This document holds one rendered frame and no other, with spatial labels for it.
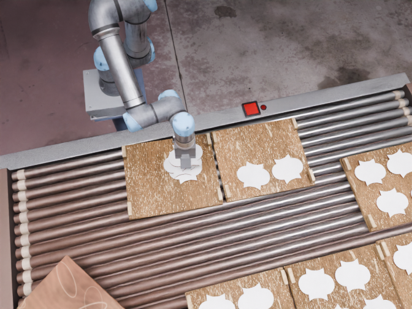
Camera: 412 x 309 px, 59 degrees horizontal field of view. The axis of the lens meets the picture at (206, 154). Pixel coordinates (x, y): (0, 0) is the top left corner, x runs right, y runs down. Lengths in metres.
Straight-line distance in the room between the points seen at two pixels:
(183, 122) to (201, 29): 2.12
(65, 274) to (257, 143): 0.98
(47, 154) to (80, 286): 0.64
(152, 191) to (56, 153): 0.49
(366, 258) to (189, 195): 0.79
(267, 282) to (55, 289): 0.81
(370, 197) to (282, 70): 1.64
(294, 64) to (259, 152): 1.61
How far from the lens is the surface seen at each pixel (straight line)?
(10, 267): 1.70
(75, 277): 1.50
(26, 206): 1.76
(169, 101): 1.32
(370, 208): 1.77
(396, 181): 1.86
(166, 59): 3.12
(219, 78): 3.01
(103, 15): 1.31
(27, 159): 1.85
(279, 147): 1.73
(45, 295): 1.53
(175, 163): 1.52
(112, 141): 1.76
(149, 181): 1.63
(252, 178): 1.64
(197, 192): 1.61
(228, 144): 1.70
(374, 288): 1.70
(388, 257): 1.75
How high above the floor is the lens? 2.47
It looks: 67 degrees down
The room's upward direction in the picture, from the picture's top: 5 degrees clockwise
